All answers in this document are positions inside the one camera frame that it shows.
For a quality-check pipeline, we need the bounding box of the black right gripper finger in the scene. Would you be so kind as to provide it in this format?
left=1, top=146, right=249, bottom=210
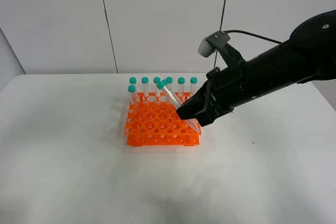
left=196, top=101, right=223, bottom=126
left=176, top=86, right=210, bottom=120

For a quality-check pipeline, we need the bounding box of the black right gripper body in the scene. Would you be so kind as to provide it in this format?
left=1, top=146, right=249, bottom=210
left=203, top=60, right=259, bottom=116

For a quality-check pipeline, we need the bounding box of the clear test tube teal cap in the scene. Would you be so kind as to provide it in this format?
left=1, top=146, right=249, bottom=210
left=157, top=79, right=201, bottom=133

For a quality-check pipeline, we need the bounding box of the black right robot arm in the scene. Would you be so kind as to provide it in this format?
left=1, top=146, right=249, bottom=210
left=177, top=10, right=335, bottom=126

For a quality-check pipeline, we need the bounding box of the orange test tube rack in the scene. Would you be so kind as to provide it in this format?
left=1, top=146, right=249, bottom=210
left=124, top=92, right=201, bottom=147

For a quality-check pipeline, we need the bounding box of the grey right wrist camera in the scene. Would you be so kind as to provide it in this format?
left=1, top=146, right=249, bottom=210
left=198, top=30, right=230, bottom=58

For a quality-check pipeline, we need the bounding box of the black right camera cable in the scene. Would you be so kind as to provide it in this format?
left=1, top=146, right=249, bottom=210
left=225, top=30, right=284, bottom=44

